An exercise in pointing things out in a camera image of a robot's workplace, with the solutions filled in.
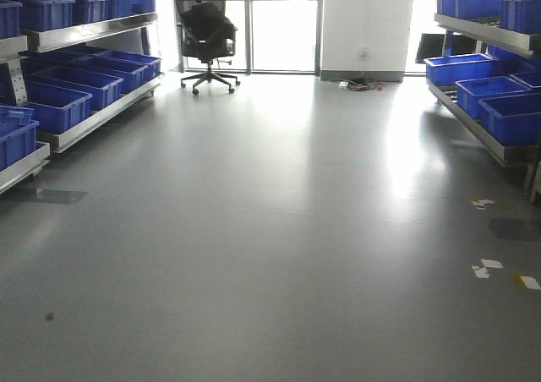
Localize left steel shelf rack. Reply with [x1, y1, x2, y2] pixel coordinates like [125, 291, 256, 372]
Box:
[0, 9, 166, 195]

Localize steel shelf rack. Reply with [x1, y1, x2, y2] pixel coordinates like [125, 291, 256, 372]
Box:
[0, 9, 166, 195]
[426, 14, 540, 203]

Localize right steel shelf rack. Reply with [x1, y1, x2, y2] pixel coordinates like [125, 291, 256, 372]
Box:
[426, 14, 540, 203]

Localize black office chair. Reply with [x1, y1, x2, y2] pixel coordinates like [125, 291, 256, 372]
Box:
[174, 0, 240, 96]

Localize blue bin left lower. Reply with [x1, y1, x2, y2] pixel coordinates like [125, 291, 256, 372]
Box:
[25, 80, 92, 134]

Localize blue bin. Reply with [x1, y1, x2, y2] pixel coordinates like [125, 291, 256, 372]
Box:
[479, 93, 540, 146]
[25, 80, 92, 134]

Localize blue bin right lower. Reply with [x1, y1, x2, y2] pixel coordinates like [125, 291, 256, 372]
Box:
[479, 93, 540, 146]

